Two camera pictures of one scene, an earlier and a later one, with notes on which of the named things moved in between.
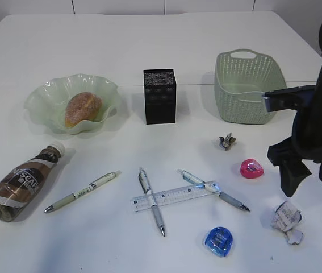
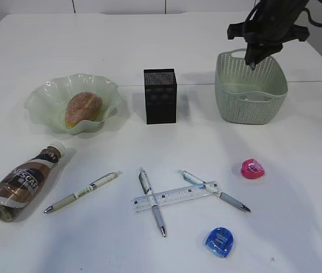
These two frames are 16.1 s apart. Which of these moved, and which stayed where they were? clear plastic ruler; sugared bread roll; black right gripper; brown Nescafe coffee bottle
Moved: black right gripper
Stayed: sugared bread roll; clear plastic ruler; brown Nescafe coffee bottle
